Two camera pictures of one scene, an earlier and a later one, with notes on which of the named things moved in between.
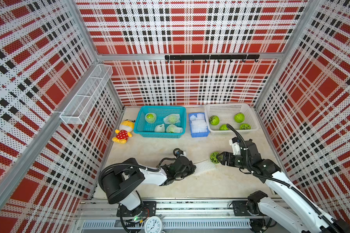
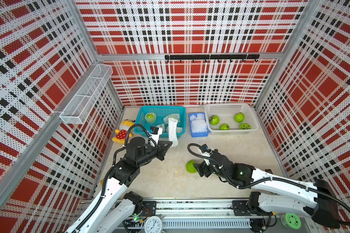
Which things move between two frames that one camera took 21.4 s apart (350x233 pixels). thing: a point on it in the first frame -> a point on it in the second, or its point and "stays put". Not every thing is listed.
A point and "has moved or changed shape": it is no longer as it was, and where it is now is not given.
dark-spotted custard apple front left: (214, 120) stays put
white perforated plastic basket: (242, 116) stays put
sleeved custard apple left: (150, 118) stays put
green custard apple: (239, 117) stays put
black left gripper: (191, 170) -> (162, 150)
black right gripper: (226, 156) -> (201, 169)
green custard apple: (223, 127) stays put
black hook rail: (218, 57) stays put
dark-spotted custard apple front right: (245, 126) stays put
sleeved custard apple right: (172, 119) stays put
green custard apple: (213, 158) has moved or changed shape
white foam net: (204, 166) has moved or changed shape
